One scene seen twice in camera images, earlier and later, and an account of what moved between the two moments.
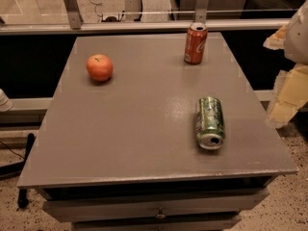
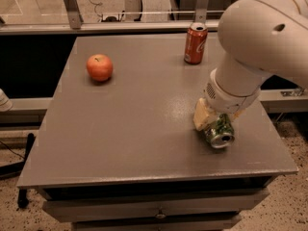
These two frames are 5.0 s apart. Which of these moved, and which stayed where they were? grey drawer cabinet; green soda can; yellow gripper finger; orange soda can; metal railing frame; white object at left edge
Moved: yellow gripper finger; green soda can
Stayed: metal railing frame; grey drawer cabinet; orange soda can; white object at left edge
